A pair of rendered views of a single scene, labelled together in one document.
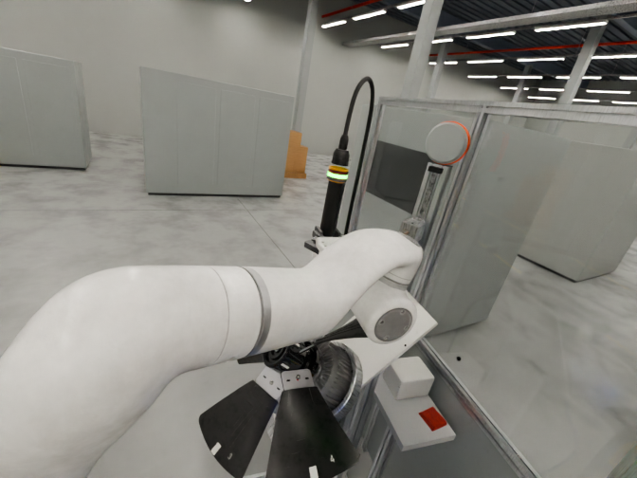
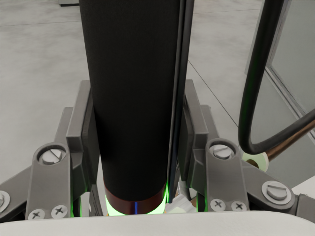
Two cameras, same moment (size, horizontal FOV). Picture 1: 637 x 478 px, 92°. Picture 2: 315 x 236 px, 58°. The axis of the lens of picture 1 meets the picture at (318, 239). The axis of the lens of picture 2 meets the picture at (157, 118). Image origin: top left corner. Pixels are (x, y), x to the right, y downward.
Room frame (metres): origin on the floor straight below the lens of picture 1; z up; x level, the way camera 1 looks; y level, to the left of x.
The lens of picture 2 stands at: (0.58, -0.05, 1.74)
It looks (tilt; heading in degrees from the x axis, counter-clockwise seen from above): 39 degrees down; 16
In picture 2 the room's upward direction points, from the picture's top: 2 degrees clockwise
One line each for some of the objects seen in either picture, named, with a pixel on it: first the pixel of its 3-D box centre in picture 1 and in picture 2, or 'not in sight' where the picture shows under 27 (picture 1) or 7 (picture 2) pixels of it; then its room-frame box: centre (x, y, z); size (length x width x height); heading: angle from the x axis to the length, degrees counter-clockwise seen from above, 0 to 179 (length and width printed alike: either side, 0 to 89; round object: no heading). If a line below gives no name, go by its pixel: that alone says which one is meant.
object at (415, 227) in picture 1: (412, 229); not in sight; (1.18, -0.37, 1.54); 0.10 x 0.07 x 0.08; 146
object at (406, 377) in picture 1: (405, 374); not in sight; (1.05, -0.49, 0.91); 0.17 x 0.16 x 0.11; 111
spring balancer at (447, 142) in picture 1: (446, 143); not in sight; (1.26, -0.42, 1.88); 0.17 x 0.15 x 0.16; 21
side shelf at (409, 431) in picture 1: (404, 401); not in sight; (0.97, -0.49, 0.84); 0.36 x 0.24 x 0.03; 21
